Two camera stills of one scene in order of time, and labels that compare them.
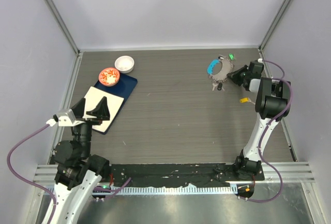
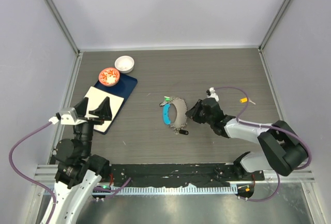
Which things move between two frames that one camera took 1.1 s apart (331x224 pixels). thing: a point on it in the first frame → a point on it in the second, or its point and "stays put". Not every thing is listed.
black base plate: x=178 y=175 stays put
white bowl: x=124 y=63 stays put
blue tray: x=123 y=89 stays put
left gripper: x=101 y=111 stays put
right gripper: x=234 y=76 → x=193 y=113
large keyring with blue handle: x=227 y=68 → x=181 y=117
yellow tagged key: x=245 y=100 stays put
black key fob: x=219 y=87 → x=183 y=132
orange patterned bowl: x=109 y=77 stays put
